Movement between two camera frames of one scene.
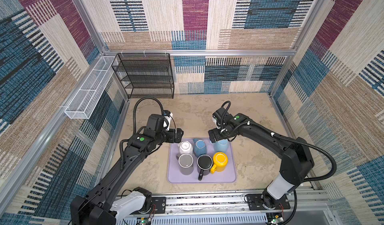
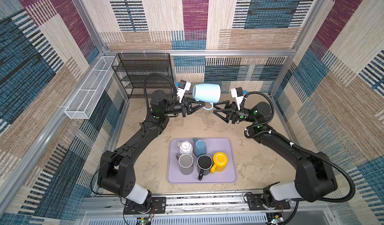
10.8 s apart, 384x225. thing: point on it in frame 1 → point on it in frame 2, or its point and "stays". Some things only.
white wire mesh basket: (84, 101) stays
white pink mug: (185, 147) stays
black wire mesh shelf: (145, 75) stays
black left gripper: (172, 139) → (186, 107)
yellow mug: (220, 161) stays
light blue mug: (221, 145) → (207, 93)
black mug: (204, 163) stays
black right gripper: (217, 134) → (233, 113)
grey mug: (185, 163) stays
